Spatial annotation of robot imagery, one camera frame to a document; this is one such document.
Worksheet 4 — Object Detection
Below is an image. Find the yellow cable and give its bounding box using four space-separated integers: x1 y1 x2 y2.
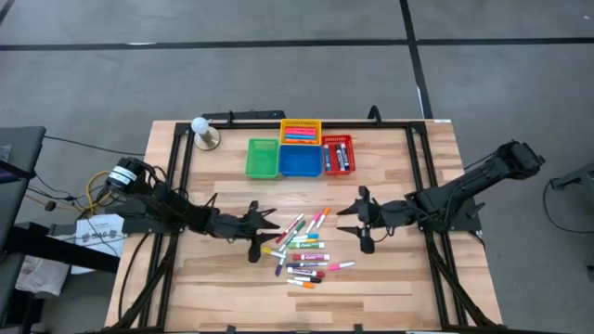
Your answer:
85 170 113 211

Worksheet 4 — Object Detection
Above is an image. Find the red plastic basket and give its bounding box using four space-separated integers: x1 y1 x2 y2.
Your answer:
320 134 358 177

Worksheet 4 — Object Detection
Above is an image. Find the white plastic bag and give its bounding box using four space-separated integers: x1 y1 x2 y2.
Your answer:
16 253 71 298

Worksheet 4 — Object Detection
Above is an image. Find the black bar device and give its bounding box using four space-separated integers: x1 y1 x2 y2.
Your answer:
200 109 287 122

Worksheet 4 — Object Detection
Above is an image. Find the grey metal stand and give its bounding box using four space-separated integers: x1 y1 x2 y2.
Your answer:
549 161 594 194

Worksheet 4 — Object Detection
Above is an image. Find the white paper sheet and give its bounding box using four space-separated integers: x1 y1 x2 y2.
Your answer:
70 215 127 276

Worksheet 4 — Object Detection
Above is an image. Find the dark red Expo thick marker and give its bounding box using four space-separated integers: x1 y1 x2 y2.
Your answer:
286 266 327 279

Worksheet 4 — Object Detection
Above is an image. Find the magenta Expo thick marker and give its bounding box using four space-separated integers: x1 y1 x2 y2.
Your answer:
291 252 331 263

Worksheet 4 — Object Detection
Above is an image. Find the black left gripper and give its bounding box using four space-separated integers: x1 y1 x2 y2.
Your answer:
211 200 282 264

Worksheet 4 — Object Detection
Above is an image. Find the yellow plastic basket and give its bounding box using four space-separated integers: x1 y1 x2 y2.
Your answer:
279 118 323 146

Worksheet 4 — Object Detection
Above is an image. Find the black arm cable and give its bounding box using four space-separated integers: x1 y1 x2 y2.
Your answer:
117 231 152 324

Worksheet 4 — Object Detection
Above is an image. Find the blue plastic basket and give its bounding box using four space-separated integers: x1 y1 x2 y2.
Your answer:
278 144 324 178

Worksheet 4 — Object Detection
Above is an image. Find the white bulb lamp metal base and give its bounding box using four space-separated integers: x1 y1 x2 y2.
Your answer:
190 116 222 152

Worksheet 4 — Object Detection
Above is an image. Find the black floor cable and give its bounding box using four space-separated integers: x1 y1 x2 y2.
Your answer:
44 134 146 157

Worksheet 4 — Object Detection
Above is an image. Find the grey desk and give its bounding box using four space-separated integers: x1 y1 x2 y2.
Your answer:
0 125 46 334

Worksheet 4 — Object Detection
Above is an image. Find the pink cap small marker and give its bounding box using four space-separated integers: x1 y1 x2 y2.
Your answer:
304 212 324 235

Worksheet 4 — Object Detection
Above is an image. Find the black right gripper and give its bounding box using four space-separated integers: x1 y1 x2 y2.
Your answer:
336 186 414 255

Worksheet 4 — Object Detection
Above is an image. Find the black aluminium table frame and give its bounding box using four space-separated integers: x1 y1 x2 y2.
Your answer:
106 119 502 334

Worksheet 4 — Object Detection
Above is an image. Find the green plastic basket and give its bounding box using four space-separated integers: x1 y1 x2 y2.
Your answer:
244 137 280 180

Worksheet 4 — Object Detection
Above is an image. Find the black beam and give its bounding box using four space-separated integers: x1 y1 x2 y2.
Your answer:
6 225 121 274

